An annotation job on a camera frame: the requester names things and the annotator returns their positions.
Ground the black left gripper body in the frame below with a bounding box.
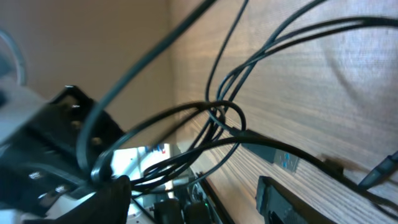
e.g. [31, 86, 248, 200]
[1, 86, 112, 217]

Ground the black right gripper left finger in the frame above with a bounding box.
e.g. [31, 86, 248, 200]
[24, 175, 131, 224]

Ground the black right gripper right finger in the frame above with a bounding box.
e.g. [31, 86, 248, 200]
[256, 176, 334, 224]

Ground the black USB-A cable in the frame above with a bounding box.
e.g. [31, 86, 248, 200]
[76, 0, 398, 218]

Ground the black micro USB cable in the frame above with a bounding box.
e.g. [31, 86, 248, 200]
[130, 0, 398, 194]

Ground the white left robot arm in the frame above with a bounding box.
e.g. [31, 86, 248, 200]
[1, 78, 129, 223]

